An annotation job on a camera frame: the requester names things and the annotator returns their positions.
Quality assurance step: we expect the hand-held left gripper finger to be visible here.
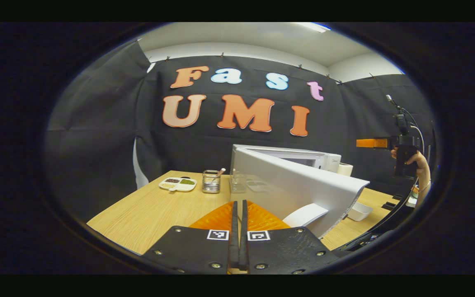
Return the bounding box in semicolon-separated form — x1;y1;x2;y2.
240;200;339;275
141;200;239;275

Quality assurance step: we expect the white microwave oven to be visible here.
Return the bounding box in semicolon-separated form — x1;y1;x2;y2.
230;144;370;239

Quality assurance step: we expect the clear glass jar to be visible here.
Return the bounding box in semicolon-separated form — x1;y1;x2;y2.
202;170;221;194

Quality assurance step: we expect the small white rectangular dish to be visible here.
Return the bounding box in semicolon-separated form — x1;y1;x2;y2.
347;201;373;222

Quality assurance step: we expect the white divided condiment dish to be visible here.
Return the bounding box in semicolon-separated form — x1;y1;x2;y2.
159;177;198;193

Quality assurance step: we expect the black backdrop cloth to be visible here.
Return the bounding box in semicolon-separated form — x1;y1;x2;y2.
43;41;438;223

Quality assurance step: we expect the black cable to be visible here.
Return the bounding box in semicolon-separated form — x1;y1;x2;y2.
341;188;417;251

